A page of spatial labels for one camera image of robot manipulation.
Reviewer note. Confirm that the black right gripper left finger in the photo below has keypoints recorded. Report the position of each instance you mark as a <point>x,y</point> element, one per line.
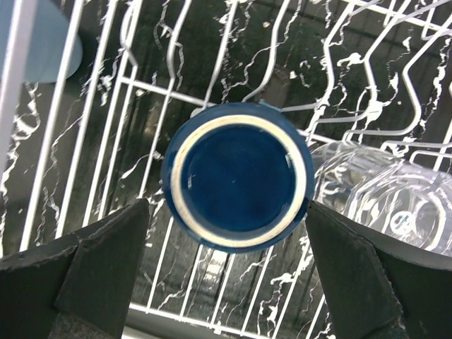
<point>79,285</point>

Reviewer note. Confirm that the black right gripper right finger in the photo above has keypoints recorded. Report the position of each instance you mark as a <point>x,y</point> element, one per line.
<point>377,286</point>

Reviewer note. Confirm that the dark blue ceramic mug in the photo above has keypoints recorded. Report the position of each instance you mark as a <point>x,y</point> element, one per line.
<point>238,177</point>

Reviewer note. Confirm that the light blue plastic cup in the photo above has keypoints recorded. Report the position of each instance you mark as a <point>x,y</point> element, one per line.
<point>47,42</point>

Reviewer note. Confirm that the clear glass cup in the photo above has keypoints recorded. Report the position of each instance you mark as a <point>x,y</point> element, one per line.
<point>404,207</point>

